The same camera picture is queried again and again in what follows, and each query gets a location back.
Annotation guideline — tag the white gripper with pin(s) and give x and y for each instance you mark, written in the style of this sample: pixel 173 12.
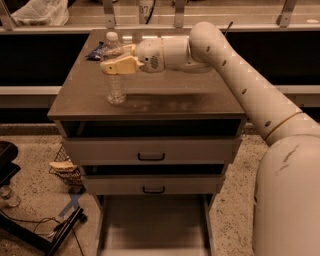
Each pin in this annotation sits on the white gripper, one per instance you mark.
pixel 149 54

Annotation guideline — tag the clear plastic water bottle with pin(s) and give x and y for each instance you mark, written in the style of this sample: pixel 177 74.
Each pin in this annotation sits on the clear plastic water bottle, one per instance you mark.
pixel 112 49

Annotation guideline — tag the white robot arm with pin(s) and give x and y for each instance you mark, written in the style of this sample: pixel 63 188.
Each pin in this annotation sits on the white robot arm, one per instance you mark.
pixel 286 199

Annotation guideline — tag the grey drawer cabinet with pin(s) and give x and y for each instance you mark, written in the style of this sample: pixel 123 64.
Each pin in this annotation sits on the grey drawer cabinet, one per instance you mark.
pixel 165 105

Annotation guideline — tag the top grey drawer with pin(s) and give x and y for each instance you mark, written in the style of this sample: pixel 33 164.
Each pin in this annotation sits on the top grey drawer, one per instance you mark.
pixel 126 151

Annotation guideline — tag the grey drawer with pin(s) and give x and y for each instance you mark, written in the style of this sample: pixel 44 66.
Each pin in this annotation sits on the grey drawer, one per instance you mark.
pixel 126 151
pixel 152 184

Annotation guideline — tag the middle grey drawer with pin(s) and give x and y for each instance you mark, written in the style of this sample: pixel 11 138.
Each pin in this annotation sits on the middle grey drawer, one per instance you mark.
pixel 152 184

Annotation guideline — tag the bottom open drawer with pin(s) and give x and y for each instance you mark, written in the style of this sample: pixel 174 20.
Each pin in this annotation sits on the bottom open drawer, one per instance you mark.
pixel 155 225

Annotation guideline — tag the clear bottle on floor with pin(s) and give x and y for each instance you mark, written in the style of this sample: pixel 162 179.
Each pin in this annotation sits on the clear bottle on floor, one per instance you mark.
pixel 9 196

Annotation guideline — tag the blue snack packet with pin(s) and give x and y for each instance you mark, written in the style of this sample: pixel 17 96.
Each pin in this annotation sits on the blue snack packet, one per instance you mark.
pixel 98 53

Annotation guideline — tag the white plastic bag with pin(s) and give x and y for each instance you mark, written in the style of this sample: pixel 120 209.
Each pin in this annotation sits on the white plastic bag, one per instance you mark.
pixel 42 12

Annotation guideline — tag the bread piece in basket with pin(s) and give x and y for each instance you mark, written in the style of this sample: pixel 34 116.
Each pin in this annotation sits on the bread piece in basket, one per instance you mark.
pixel 63 167

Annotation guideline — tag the black chair left edge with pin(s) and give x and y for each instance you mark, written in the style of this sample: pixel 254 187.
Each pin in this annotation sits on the black chair left edge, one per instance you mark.
pixel 8 153

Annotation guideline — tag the black stand base left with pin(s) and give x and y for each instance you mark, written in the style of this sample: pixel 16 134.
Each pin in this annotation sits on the black stand base left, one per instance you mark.
pixel 48 243

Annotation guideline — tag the wire basket on floor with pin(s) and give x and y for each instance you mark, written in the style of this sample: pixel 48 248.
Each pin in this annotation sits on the wire basket on floor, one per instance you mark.
pixel 73 178

